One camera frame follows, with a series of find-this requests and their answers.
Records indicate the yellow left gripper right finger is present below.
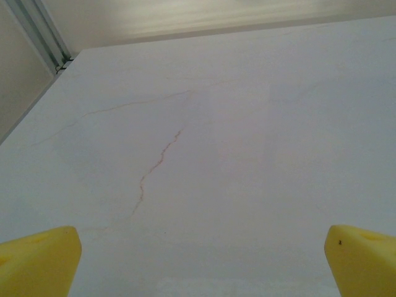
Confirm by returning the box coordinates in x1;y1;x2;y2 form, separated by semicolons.
323;224;396;297

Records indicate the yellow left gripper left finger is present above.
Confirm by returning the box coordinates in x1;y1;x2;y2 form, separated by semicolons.
0;225;83;297

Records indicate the aluminium frame post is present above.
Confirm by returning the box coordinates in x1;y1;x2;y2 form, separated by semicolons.
8;0;74;74

